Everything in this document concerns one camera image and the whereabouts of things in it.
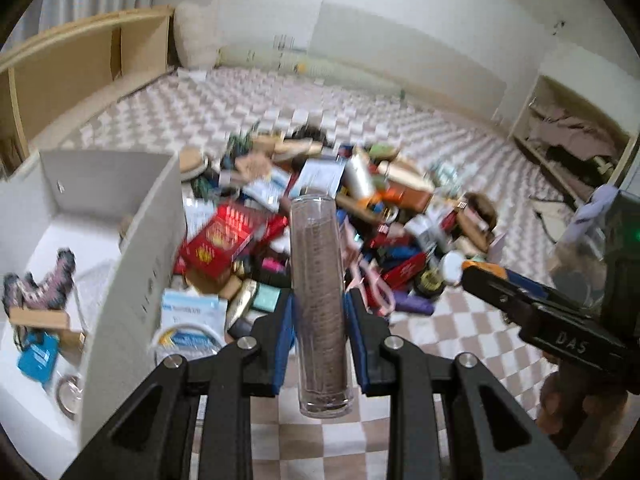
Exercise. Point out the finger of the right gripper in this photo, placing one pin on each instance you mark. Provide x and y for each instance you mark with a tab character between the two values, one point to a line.
525	302

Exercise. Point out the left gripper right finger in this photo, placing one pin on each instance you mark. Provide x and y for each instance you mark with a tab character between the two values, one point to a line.
446	413

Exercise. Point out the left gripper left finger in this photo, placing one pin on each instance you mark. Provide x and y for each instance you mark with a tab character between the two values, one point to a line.
151	435

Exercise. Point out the clear tube of brown discs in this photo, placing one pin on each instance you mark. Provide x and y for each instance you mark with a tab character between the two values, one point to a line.
319	318

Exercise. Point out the white blue mask packet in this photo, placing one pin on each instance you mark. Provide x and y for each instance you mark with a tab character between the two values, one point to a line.
190	323

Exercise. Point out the brown tape roll in bag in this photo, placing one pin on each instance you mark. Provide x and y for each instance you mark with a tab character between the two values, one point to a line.
68	396

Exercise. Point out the pink scissors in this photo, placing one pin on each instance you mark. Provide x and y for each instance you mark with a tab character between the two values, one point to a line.
376	295

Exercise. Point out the open side cabinet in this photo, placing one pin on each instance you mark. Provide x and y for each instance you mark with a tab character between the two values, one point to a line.
577	146

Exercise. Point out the blue paper packet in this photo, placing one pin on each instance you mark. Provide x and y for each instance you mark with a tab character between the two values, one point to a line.
38	357

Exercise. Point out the red gift box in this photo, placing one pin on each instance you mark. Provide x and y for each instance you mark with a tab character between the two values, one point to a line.
232	230

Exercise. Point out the light wooden block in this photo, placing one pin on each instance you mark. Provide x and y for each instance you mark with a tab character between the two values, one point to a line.
39	319

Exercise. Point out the crocheted purple pink piece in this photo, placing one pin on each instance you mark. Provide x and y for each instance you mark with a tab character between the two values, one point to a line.
50	293

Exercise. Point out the white storage box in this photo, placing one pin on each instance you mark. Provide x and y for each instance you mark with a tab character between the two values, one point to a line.
121	214

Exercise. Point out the round wooden lid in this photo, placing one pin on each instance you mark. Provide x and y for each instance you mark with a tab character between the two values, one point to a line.
192	163

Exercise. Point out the checkered bed sheet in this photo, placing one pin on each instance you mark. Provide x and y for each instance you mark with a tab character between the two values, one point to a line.
180	110

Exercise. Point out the green long bolster pillow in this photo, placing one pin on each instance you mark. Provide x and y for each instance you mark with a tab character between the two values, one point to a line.
293	62

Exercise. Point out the wooden bedside shelf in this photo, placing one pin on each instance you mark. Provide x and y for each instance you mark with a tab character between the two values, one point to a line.
56	81

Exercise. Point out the cream fluffy pillow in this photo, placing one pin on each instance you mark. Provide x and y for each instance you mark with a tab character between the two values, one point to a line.
195	35

